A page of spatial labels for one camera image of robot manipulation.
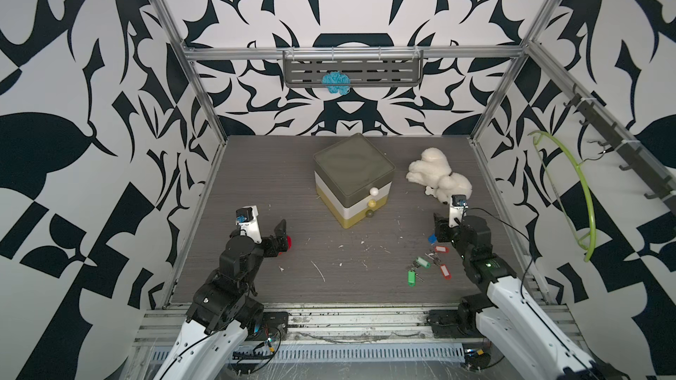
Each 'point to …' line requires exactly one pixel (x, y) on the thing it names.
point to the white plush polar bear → (435, 171)
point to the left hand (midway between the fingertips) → (266, 219)
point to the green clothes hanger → (572, 187)
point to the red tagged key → (442, 249)
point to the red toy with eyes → (290, 242)
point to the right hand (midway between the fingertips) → (444, 209)
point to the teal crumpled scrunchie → (336, 77)
